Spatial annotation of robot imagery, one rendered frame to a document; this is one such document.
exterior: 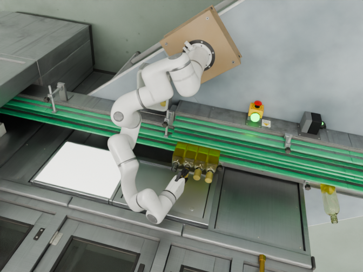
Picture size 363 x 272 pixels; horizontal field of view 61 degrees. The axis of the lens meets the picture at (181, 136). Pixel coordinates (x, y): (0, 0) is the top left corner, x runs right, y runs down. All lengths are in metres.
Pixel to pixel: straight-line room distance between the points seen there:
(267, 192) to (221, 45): 0.81
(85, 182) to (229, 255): 0.77
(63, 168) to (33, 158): 0.23
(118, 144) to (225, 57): 0.63
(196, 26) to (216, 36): 0.10
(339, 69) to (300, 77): 0.17
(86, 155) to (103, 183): 0.24
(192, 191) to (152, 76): 0.66
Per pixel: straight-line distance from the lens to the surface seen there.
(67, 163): 1.74
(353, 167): 1.75
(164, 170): 1.66
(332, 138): 1.71
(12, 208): 1.67
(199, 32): 1.44
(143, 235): 1.45
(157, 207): 1.27
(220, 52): 1.46
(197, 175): 1.46
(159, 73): 1.19
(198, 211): 1.50
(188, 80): 1.19
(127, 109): 1.25
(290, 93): 1.64
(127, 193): 1.33
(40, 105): 1.92
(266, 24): 1.50
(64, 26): 2.49
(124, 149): 1.27
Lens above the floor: 2.18
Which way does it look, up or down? 51 degrees down
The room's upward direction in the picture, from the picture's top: 159 degrees counter-clockwise
